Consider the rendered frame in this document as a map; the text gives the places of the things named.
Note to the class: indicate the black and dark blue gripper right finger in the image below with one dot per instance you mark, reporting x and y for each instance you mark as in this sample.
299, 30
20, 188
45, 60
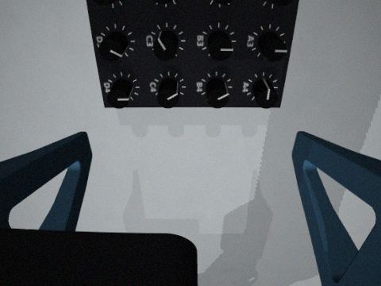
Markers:
334, 249

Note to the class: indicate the black knob box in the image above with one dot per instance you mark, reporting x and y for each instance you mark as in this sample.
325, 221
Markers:
193, 53

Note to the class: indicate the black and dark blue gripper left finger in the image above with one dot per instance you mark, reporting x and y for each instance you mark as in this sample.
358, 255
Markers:
22, 175

